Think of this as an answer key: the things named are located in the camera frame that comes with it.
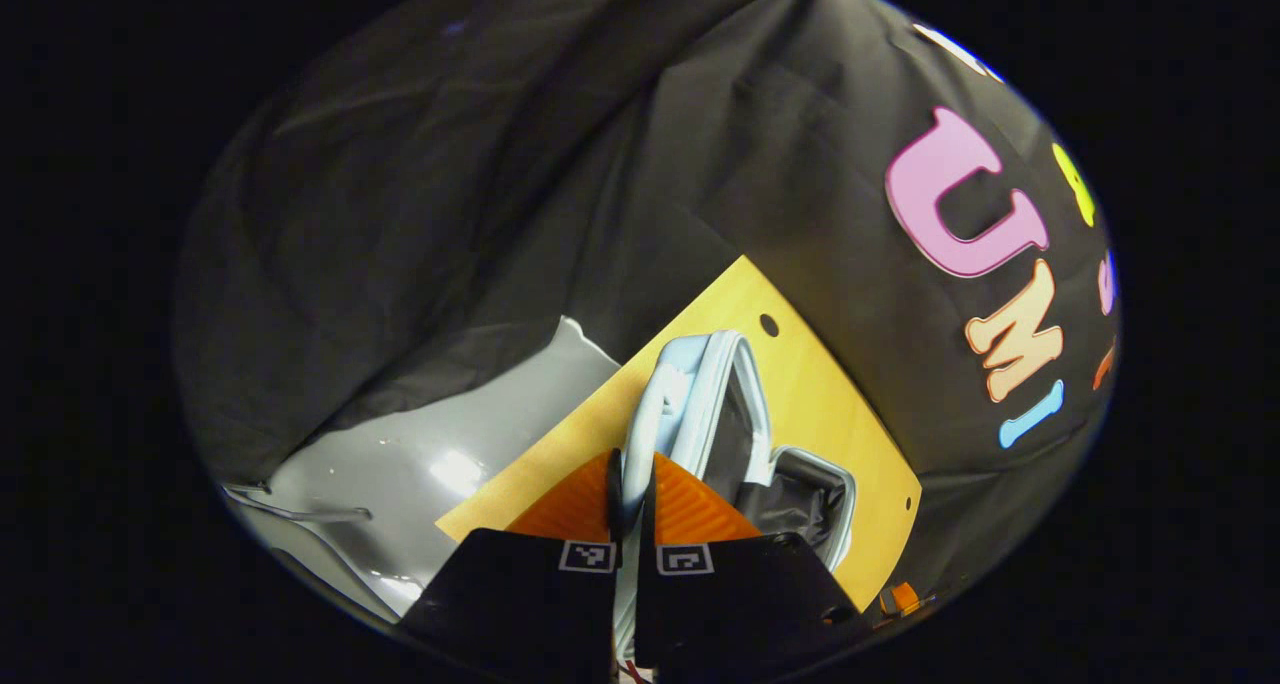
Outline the light blue suitcase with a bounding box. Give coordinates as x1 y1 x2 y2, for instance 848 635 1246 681
612 330 859 665

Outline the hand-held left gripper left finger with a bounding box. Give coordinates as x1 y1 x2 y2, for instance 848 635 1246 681
398 449 623 681

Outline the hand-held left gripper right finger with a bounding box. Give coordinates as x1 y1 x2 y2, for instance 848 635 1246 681
633 451 873 681

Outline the grey floor cable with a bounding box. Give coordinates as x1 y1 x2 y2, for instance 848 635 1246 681
222 482 373 523

